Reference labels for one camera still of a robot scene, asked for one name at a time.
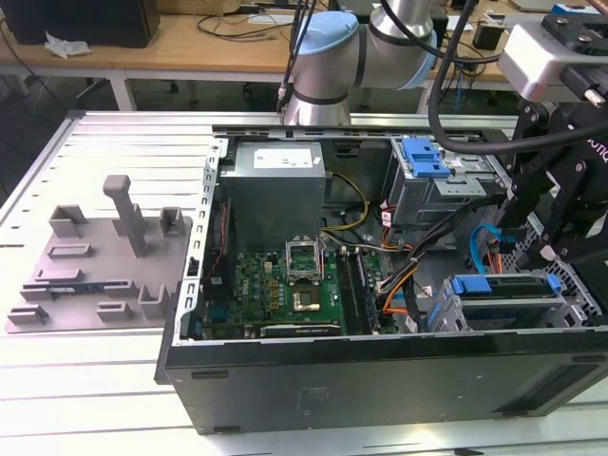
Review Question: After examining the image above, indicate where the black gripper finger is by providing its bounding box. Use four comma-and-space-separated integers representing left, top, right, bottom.
498, 100, 564, 241
539, 159, 599, 260

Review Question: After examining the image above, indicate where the orange power wire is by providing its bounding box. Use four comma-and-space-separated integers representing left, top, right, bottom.
486, 239, 505, 276

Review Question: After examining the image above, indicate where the blue data wire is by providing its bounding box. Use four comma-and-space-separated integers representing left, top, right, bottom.
468, 222, 507, 276

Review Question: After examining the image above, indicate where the metal disk bay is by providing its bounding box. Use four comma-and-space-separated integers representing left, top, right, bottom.
422, 273, 593, 333

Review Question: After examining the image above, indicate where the empty blue disk carrier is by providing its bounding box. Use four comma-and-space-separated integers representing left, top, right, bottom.
401, 136, 451, 181

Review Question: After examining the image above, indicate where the gray metal drive cage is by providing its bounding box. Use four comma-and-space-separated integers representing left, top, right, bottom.
387, 136, 512, 230

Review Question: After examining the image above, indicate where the wooden desk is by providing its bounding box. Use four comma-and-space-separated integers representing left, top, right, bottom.
422, 0, 608, 115
0, 11, 438, 113

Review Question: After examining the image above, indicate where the small black box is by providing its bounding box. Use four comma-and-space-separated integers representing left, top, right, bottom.
472, 21, 504, 51

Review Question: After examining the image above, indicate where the installed RAM stick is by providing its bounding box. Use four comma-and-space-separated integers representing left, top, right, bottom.
335, 249, 365, 334
354, 251, 381, 332

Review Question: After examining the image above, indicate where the blue white carton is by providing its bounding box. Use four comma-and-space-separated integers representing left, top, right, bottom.
550, 2, 590, 18

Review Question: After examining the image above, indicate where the metal socket cover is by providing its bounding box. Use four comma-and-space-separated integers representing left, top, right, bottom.
283, 235, 326, 283

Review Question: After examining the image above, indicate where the black open PC case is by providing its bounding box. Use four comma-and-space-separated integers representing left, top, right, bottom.
154, 123, 608, 436

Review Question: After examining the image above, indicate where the CPU socket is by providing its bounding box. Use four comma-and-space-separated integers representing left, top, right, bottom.
289, 282, 325, 314

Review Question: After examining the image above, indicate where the gray power supply unit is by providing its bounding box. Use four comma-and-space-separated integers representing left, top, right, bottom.
218, 142, 327, 241

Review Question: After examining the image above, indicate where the black graphics card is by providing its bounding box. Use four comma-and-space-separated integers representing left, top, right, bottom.
246, 321, 344, 339

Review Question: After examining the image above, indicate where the green motherboard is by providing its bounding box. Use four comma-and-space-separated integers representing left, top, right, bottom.
201, 246, 398, 339

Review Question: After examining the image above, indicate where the black case fan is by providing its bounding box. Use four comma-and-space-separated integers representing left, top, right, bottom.
208, 197, 235, 286

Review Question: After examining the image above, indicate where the gray parts rack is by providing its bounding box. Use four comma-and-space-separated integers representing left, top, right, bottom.
3, 174, 197, 334

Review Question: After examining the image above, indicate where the spare RAM stick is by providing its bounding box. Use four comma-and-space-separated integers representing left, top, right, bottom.
47, 283, 105, 296

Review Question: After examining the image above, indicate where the crumpled white plastic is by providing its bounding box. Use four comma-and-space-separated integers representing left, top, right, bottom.
45, 30, 91, 61

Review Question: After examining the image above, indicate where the large black computer box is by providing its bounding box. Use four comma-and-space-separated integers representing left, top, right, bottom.
0, 0, 161, 48

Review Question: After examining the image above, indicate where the black cable bundle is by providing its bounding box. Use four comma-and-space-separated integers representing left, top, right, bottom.
377, 193, 507, 298

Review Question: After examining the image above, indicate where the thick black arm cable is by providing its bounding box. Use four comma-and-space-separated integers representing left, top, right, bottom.
427, 0, 608, 154

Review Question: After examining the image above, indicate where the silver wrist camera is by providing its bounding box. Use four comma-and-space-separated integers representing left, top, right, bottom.
498, 21, 595, 104

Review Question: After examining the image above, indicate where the yellow wire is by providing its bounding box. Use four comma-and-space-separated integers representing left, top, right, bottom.
318, 171, 372, 235

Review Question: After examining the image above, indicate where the gray wire bundle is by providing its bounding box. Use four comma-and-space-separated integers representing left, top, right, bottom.
322, 239, 414, 254

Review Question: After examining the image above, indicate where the orange wire loop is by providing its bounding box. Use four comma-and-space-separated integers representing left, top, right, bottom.
382, 279, 410, 317

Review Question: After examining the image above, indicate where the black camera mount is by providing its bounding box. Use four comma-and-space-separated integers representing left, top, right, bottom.
541, 12, 608, 104

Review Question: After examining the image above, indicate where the thin black cable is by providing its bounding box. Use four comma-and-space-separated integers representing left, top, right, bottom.
276, 0, 314, 113

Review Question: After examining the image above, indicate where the red black twisted wire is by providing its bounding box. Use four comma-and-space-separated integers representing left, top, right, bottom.
210, 201, 232, 282

